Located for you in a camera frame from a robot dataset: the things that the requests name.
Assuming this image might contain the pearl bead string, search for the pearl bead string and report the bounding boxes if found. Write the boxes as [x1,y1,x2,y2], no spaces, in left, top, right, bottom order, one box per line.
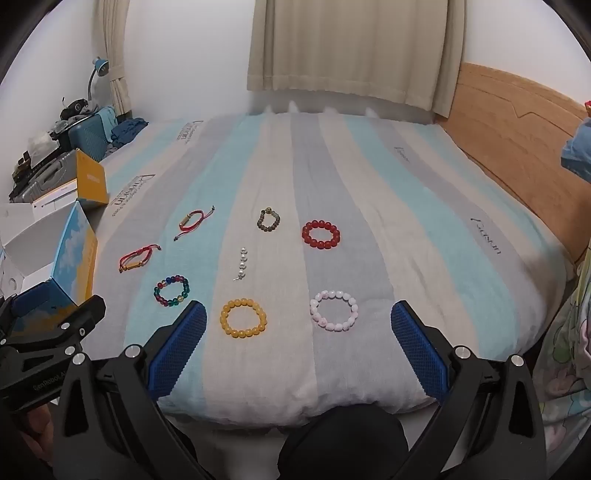
[233,247,250,283]

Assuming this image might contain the pink bead bracelet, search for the pink bead bracelet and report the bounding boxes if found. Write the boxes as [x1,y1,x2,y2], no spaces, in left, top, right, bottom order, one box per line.
[309,289,359,332]

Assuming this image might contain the grey suitcase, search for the grey suitcase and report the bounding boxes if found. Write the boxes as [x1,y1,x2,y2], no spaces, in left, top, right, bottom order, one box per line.
[9,151,82,204]

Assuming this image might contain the white plastic bag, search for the white plastic bag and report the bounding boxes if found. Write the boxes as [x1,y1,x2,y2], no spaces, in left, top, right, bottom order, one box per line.
[28,131,64,155]

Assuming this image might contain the red string bracelet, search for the red string bracelet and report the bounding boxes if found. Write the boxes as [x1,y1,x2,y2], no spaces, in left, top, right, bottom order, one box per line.
[174,206,218,241]
[119,244,162,274]

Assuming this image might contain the cardboard box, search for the cardboard box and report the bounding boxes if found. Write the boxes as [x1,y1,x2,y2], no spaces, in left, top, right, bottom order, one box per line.
[0,148,110,308]

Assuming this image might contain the narrow beige curtain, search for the narrow beige curtain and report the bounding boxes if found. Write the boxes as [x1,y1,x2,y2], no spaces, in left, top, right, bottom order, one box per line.
[95,0,134,118]

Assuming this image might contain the teal suitcase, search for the teal suitcase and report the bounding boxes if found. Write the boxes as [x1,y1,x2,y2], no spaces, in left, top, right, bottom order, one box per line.
[65,111,117,162]

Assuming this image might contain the wooden headboard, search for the wooden headboard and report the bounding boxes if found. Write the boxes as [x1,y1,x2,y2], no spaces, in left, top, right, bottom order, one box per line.
[436,62,591,266]

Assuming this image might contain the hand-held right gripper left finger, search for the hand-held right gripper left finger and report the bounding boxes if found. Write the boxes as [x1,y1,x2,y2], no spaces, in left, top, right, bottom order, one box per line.
[53,300,208,480]

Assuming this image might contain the red bead bracelet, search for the red bead bracelet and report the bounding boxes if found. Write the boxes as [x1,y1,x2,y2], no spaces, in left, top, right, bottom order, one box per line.
[301,220,341,250]

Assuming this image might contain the wide beige curtain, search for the wide beige curtain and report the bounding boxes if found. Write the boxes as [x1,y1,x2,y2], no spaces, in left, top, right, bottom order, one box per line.
[246,0,466,118]

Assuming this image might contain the light blue cloth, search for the light blue cloth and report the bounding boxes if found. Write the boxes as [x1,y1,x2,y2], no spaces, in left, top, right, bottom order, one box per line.
[561,115,591,183]

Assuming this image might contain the blue desk lamp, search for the blue desk lamp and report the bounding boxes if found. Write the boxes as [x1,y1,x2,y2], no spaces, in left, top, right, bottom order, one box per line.
[87,56,110,104]

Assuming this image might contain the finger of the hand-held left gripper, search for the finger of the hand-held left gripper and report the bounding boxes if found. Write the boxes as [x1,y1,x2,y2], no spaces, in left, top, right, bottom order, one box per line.
[0,293,108,358]
[0,348,77,412]

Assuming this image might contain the yellow bead bracelet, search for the yellow bead bracelet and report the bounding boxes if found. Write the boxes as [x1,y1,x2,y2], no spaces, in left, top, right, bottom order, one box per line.
[219,298,267,340]

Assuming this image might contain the floral printed cloth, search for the floral printed cloth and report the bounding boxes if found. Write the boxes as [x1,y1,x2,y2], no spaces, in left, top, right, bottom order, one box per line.
[536,249,591,462]

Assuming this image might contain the dark blue clothes pile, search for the dark blue clothes pile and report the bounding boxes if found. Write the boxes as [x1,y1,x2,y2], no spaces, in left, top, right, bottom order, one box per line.
[111,117,149,149]

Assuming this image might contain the multicolour bead bracelet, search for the multicolour bead bracelet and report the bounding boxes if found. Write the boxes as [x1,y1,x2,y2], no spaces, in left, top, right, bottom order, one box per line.
[154,274,191,308]

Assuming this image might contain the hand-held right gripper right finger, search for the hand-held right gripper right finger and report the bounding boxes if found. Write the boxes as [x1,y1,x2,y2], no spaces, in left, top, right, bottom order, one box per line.
[390,299,546,480]

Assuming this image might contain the black bag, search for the black bag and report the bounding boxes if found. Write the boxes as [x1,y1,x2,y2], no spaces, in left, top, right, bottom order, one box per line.
[59,97,91,121]

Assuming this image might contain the brown bead bracelet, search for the brown bead bracelet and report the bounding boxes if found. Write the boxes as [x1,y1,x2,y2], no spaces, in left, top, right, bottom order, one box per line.
[257,208,281,234]

